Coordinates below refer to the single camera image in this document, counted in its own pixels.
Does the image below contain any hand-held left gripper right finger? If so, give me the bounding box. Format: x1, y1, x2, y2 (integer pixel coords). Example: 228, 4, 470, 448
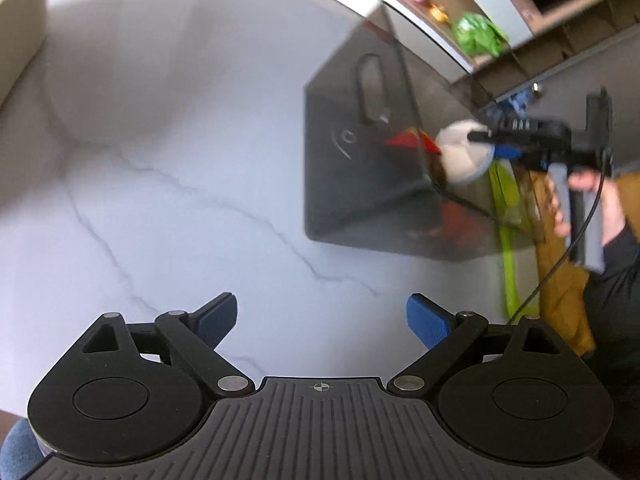
407, 293, 568, 402

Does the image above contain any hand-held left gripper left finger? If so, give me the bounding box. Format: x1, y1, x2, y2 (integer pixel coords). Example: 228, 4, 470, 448
75, 292, 256, 399

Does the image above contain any white plush toy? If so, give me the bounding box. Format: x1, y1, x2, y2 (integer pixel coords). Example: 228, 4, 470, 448
432, 119, 497, 187

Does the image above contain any lime green plastic container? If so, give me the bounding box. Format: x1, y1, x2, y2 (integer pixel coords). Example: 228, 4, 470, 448
487, 162, 541, 313

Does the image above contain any dark translucent storage box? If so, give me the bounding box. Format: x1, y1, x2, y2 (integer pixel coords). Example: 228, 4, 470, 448
302, 0, 548, 264

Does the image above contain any person's right forearm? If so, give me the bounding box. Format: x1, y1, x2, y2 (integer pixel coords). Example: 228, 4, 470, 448
582, 222, 640, 361

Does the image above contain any white marble desktop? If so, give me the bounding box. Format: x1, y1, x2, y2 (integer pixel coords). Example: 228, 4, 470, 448
0, 0, 541, 417

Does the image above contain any person's right hand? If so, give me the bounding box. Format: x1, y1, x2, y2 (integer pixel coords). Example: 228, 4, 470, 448
545, 170, 627, 249

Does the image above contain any blue figurine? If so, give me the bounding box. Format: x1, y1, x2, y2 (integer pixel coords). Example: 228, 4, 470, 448
499, 90, 535, 117

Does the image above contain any red toy piece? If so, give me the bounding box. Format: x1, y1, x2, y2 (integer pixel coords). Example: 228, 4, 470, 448
384, 129, 442, 155

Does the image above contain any green plastic bag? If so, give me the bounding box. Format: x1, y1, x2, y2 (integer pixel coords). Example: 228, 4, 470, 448
452, 12, 509, 59

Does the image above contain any dark display cabinet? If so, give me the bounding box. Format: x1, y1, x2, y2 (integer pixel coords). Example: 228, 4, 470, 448
470, 0, 640, 113

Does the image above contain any blue cloth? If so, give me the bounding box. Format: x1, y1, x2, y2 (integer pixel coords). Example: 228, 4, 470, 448
0, 417, 46, 480

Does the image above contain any beige storage bin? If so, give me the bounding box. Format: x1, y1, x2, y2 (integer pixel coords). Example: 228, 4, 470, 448
0, 0, 49, 107

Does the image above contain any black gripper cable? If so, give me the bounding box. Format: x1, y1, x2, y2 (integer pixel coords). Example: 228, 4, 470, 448
502, 150, 616, 323

